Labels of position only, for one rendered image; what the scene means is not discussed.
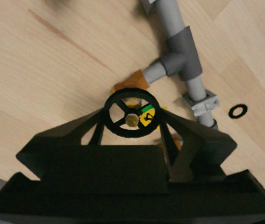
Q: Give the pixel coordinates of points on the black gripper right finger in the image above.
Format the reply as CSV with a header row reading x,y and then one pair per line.
x,y
202,145

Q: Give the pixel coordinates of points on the black rubber ring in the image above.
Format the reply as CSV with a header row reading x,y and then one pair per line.
x,y
244,110

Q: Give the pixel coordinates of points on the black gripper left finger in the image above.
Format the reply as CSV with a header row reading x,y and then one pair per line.
x,y
71,133

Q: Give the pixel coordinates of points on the grey pipe manifold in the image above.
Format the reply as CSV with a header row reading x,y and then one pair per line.
x,y
182,58

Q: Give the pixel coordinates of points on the yellow diamond-shaped tag with chain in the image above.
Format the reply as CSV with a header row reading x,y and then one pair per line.
x,y
146,117

